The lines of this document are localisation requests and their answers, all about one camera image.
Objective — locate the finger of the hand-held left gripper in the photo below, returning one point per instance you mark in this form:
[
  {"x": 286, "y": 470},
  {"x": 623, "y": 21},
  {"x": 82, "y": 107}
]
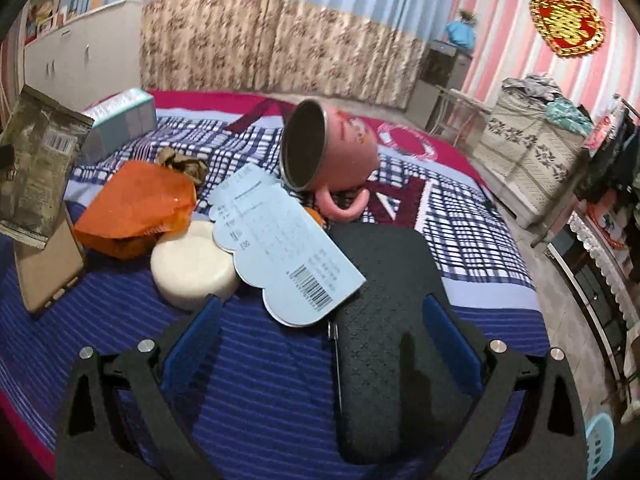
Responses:
[{"x": 5, "y": 162}]

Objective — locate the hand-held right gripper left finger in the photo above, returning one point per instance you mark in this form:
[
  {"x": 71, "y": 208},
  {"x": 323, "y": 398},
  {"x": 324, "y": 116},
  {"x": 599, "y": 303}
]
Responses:
[{"x": 192, "y": 345}]

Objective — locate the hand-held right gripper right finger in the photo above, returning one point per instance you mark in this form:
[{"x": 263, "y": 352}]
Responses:
[{"x": 450, "y": 340}]

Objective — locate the olive snack packet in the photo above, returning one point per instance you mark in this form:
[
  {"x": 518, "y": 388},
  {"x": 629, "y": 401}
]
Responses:
[{"x": 35, "y": 170}]

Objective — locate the white round block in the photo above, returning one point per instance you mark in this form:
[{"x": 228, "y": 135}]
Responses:
[{"x": 190, "y": 270}]

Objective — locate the light blue paper card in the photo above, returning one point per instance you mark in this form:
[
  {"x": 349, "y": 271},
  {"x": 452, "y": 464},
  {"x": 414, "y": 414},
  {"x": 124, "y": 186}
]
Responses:
[{"x": 280, "y": 250}]

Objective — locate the orange plastic bag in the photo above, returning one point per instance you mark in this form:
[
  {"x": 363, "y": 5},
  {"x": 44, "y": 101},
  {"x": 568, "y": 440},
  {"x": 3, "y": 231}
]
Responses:
[{"x": 135, "y": 205}]

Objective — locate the orange peel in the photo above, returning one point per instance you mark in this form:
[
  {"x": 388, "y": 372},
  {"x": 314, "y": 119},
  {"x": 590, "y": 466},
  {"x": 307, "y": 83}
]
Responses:
[{"x": 316, "y": 215}]

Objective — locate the brown paper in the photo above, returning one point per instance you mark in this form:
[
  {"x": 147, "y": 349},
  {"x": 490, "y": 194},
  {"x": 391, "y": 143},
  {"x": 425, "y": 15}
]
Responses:
[{"x": 185, "y": 165}]

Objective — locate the light blue plastic basket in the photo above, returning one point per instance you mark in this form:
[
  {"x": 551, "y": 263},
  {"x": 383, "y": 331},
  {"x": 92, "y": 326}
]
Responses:
[{"x": 597, "y": 450}]

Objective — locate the striped blue and red blanket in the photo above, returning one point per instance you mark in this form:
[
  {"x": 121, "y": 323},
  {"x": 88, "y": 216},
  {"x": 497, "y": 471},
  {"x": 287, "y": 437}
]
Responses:
[{"x": 250, "y": 360}]

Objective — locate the black quilted case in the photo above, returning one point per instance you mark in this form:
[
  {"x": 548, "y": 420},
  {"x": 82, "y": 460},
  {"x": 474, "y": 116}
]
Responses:
[{"x": 380, "y": 310}]

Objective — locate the tan phone case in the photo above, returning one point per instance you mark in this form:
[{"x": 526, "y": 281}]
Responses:
[{"x": 45, "y": 270}]

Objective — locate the teal cardboard box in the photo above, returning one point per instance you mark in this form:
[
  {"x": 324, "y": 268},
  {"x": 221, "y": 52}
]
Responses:
[{"x": 125, "y": 120}]

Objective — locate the metal clothes rack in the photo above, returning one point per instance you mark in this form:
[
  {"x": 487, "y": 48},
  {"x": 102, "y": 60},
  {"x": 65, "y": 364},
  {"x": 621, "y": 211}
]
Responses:
[{"x": 537, "y": 241}]

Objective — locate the white cabinet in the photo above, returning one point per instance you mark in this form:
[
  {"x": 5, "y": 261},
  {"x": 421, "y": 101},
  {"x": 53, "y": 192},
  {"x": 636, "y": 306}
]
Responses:
[{"x": 90, "y": 50}]

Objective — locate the low glass cabinet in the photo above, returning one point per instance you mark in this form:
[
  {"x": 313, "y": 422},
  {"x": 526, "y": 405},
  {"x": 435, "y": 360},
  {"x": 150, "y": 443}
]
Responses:
[{"x": 595, "y": 300}]

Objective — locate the colourful framed picture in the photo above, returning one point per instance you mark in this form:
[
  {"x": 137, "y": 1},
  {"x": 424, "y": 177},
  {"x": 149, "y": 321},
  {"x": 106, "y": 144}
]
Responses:
[{"x": 42, "y": 10}]

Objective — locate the white lace cloth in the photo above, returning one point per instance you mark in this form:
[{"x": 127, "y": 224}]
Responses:
[{"x": 600, "y": 255}]

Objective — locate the white and red box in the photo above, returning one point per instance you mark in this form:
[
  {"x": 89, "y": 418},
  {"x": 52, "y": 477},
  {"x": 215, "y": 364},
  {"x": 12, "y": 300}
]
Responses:
[{"x": 610, "y": 225}]

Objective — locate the cabinet under patterned cloth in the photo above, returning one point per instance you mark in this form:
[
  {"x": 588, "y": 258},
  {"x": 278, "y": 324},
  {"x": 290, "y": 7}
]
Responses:
[{"x": 530, "y": 150}]

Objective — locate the pink mug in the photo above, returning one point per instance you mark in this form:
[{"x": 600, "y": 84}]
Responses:
[{"x": 345, "y": 150}]

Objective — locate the small round table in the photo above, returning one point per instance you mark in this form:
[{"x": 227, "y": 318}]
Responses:
[{"x": 465, "y": 97}]

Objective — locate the pile of clothes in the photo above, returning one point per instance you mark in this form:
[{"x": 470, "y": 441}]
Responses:
[{"x": 565, "y": 110}]

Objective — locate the pink hanging bag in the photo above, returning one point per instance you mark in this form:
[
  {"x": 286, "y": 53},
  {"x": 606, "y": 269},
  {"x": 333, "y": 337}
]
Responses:
[{"x": 602, "y": 132}]

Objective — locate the grey water dispenser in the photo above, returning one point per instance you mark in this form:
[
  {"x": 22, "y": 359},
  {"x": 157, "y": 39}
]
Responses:
[{"x": 440, "y": 75}]

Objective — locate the blue and floral curtain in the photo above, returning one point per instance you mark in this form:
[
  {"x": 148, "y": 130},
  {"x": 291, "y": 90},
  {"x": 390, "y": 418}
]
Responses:
[{"x": 275, "y": 35}]

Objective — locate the potted plant with blue cover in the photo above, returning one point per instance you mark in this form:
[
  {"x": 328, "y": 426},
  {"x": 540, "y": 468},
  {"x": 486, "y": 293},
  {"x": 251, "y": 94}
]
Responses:
[{"x": 460, "y": 35}]

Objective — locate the red heart wall decoration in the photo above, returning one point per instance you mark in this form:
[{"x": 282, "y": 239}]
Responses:
[{"x": 567, "y": 22}]

